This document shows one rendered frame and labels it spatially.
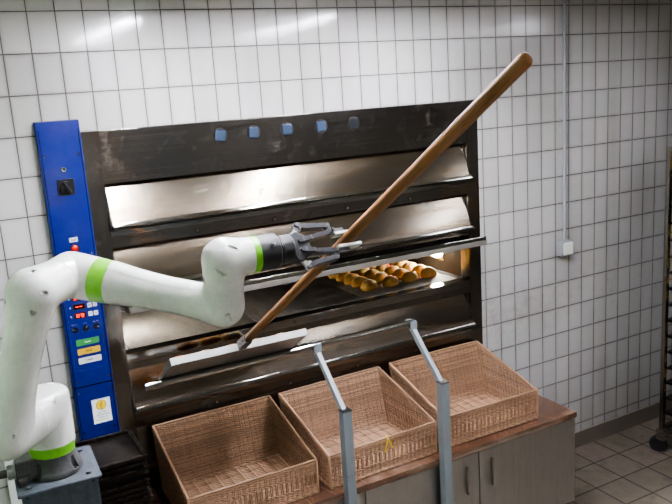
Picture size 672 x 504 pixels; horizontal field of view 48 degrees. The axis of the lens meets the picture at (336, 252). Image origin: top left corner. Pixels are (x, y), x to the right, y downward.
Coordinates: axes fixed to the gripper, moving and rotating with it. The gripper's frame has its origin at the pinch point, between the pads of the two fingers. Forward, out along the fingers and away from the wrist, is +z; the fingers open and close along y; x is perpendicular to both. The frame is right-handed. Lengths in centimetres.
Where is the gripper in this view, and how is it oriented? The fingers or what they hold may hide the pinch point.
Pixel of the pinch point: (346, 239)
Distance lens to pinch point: 202.6
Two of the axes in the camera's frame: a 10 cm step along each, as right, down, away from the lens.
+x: 3.8, -3.9, -8.4
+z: 8.7, -1.5, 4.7
